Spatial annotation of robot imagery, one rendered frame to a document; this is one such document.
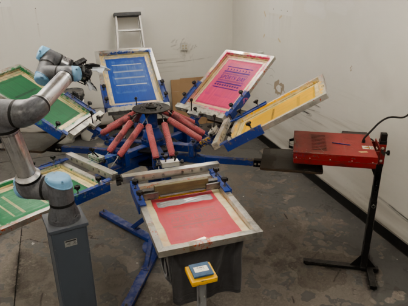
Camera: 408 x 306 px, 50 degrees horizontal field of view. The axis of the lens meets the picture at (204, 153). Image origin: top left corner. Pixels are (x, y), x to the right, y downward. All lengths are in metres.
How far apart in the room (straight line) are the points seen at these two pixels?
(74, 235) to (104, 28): 4.75
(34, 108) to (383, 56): 3.04
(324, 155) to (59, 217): 1.85
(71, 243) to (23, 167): 0.43
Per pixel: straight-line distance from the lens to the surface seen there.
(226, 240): 2.36
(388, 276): 3.96
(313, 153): 3.16
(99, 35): 6.63
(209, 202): 2.76
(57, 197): 2.12
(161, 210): 2.68
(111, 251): 4.07
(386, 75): 4.09
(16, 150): 2.04
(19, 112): 1.89
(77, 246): 2.24
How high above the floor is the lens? 2.31
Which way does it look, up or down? 23 degrees down
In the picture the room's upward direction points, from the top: 1 degrees counter-clockwise
